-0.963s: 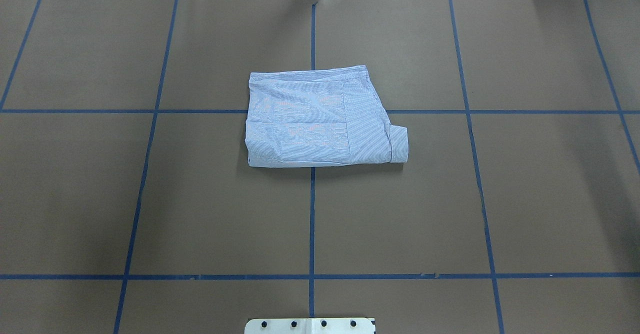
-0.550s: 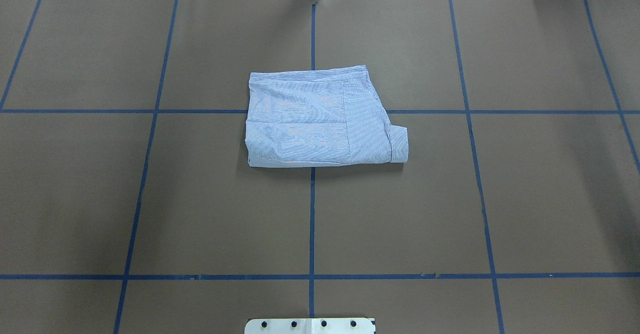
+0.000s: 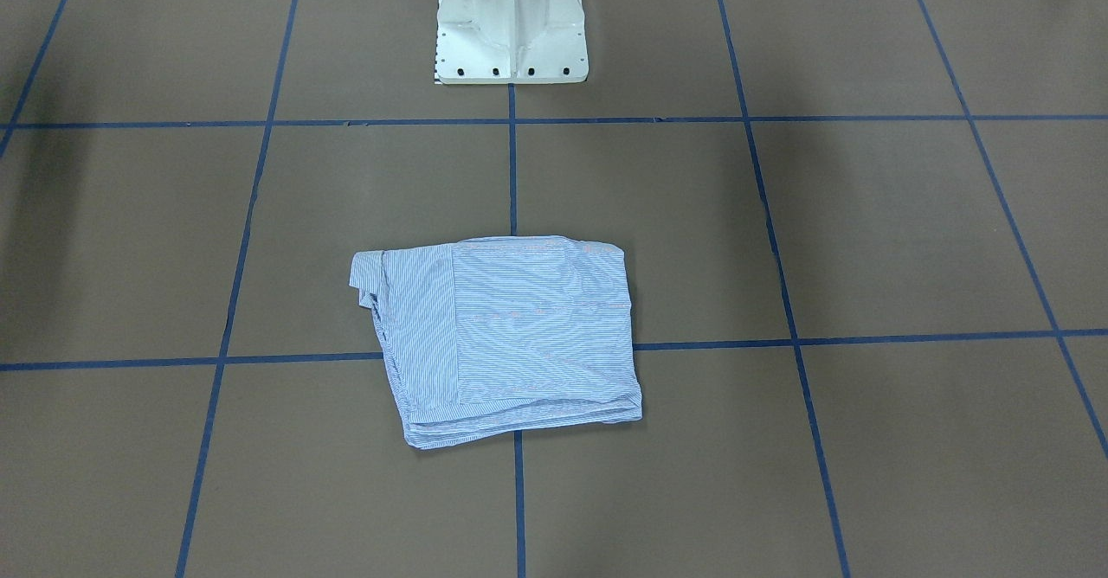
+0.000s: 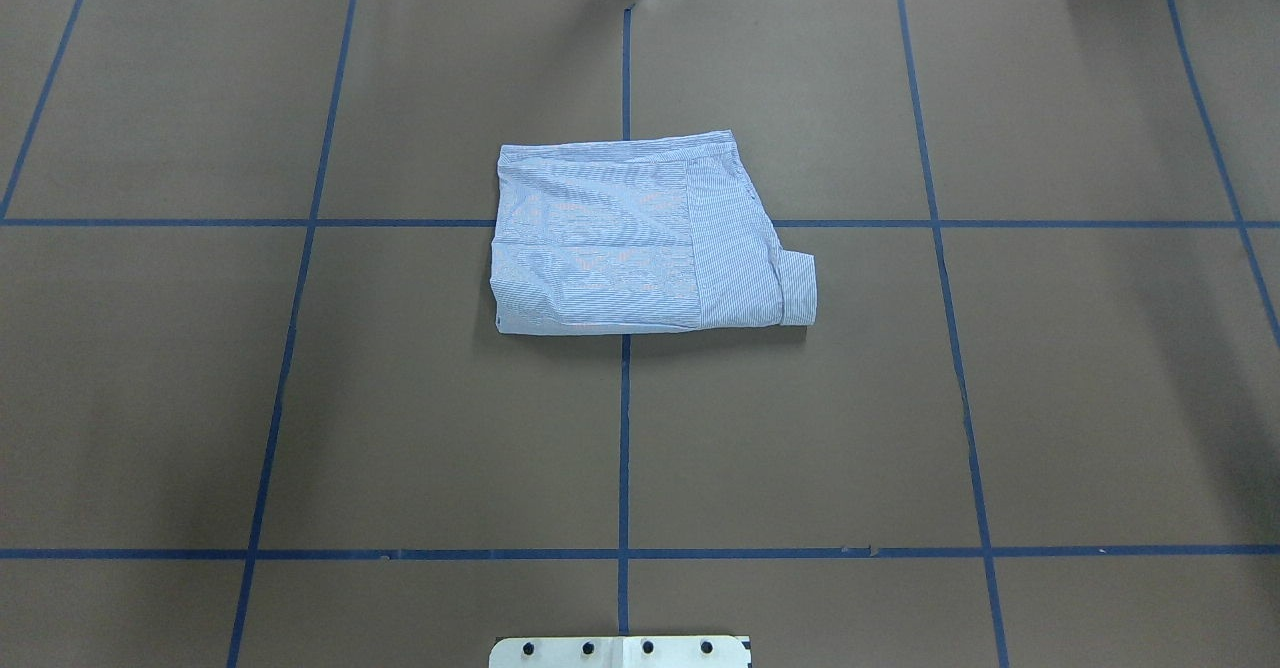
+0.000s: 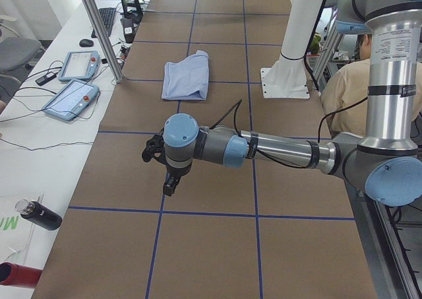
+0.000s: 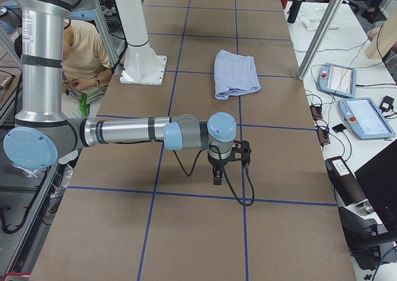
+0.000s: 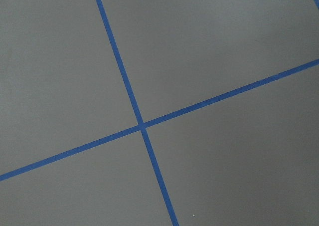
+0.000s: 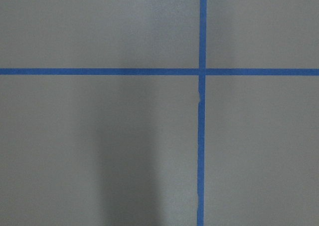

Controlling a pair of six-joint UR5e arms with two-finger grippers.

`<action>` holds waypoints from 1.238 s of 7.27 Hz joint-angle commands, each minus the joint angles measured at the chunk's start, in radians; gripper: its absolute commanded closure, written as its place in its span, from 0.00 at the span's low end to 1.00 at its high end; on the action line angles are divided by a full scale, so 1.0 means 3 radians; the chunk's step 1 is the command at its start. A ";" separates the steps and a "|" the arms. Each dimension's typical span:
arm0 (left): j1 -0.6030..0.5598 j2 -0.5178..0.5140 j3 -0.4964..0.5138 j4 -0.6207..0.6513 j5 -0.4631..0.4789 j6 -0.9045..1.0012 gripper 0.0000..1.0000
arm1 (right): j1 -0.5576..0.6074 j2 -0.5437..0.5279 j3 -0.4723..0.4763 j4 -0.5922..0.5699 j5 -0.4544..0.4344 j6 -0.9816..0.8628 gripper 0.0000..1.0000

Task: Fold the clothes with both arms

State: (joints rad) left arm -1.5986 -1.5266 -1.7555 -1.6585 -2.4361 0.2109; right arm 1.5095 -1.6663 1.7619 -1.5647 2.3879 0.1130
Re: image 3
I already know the light blue striped shirt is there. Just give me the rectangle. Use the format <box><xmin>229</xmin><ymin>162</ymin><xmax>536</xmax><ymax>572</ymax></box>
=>
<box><xmin>349</xmin><ymin>235</ymin><xmax>643</xmax><ymax>448</ymax></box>

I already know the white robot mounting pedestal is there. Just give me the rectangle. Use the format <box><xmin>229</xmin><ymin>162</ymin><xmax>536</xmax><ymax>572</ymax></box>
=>
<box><xmin>433</xmin><ymin>0</ymin><xmax>589</xmax><ymax>86</ymax></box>

